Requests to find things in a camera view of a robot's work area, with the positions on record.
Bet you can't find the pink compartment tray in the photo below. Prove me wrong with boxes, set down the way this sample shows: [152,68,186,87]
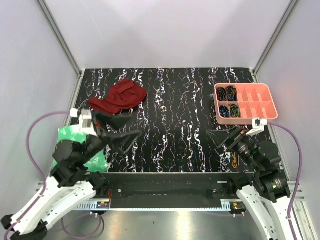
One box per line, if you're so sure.
[213,83,278,125]

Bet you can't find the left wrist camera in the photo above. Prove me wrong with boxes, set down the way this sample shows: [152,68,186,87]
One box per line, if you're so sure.
[70,108,97,136]

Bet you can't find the black red hair ties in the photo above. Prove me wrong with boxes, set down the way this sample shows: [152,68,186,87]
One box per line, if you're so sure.
[226,85,238,101]

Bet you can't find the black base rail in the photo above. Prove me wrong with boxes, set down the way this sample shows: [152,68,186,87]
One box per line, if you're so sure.
[103,172,240,212]

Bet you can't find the gold spoon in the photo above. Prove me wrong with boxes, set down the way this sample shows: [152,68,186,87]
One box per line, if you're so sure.
[231,152,239,169]

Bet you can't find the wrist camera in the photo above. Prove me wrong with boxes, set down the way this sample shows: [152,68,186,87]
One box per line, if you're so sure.
[70,108,97,136]
[246,117,268,137]

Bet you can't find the yellow blue hair ties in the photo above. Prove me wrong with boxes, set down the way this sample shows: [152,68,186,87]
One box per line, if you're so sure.
[228,104,241,118]

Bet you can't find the green white cloth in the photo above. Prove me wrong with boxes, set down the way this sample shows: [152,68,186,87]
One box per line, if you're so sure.
[57,124,109,173]

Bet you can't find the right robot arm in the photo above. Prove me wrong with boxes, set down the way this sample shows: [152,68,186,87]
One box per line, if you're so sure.
[207,118,303,240]

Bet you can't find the black orange hair ties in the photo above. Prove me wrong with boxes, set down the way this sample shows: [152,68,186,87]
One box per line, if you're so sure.
[216,86,228,101]

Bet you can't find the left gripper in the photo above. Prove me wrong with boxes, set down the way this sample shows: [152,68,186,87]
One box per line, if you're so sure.
[79,110,144,164]

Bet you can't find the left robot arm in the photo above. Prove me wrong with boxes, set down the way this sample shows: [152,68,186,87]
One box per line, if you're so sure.
[1,108,142,240]

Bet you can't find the red cloth napkin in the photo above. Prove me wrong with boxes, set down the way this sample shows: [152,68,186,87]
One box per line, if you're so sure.
[88,78,147,115]

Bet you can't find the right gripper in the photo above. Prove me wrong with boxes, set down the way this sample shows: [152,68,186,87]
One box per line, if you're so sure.
[207,123,262,172]

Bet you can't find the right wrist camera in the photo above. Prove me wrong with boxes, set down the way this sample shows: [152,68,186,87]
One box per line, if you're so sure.
[246,117,268,137]

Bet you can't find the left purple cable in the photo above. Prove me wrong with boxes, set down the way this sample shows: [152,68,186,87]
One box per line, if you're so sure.
[1,111,105,240]

